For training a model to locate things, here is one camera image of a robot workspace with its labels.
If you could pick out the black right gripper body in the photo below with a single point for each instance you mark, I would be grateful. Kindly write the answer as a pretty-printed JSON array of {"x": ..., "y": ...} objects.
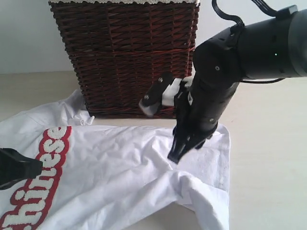
[{"x": 198, "y": 110}]

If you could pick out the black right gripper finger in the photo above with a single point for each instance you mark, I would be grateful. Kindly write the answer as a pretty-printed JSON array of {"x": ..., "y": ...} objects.
[{"x": 182, "y": 144}]

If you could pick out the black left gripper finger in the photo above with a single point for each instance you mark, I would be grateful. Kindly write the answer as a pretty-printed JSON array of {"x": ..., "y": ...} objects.
[
  {"x": 7, "y": 184},
  {"x": 15, "y": 167}
]

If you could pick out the white t-shirt with red logo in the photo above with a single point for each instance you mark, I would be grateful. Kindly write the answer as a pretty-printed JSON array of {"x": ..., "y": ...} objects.
[{"x": 108, "y": 177}]

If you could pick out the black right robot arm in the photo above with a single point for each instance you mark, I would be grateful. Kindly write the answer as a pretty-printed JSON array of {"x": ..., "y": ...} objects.
[{"x": 263, "y": 52}]

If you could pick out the dark brown wicker basket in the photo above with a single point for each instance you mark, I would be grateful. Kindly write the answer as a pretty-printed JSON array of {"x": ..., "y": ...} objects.
[{"x": 118, "y": 49}]

